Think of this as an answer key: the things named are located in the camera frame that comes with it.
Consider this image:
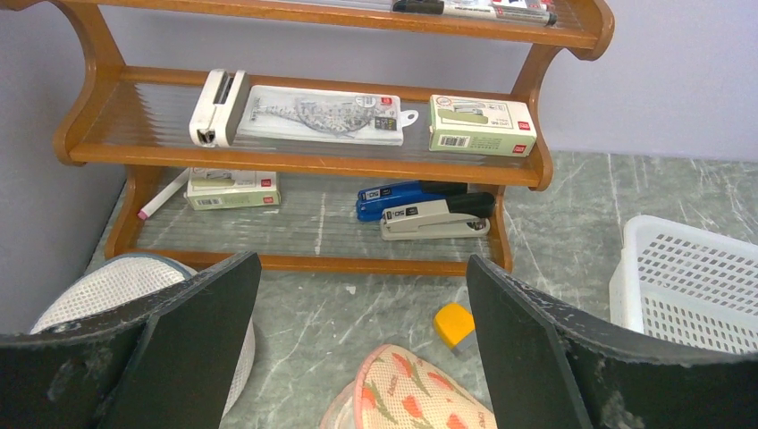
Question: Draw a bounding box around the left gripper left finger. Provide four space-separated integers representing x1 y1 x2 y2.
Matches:
0 251 263 429

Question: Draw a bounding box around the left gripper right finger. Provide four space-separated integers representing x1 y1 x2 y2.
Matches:
466 255 757 428

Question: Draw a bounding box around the floral pink mesh laundry bag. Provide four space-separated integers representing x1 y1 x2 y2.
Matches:
320 344 497 429

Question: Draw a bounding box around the white perforated plastic basket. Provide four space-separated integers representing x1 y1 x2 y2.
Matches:
609 215 757 354

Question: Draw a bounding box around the white cylindrical mesh laundry bag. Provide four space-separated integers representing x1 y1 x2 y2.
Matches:
29 253 257 418

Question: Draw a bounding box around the small yellow block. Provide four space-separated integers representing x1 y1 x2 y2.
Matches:
433 302 476 356

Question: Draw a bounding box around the grey black stapler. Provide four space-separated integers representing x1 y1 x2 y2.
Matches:
380 192 495 241

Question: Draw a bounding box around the white box under shelf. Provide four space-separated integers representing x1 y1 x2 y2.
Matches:
184 167 281 211

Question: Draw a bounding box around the white red marker pen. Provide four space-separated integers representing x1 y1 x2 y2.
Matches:
138 168 190 220

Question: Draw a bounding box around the blue stapler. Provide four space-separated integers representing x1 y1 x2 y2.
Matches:
355 181 468 222

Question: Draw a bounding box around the green white small box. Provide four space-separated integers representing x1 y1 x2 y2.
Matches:
429 95 537 157

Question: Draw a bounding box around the white flat packaged item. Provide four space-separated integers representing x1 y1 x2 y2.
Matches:
238 85 419 146

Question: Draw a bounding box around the wooden three-tier shelf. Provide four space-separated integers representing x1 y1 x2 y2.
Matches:
0 0 616 278

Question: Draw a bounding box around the coloured marker pen set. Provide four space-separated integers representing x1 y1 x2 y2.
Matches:
392 1 558 27

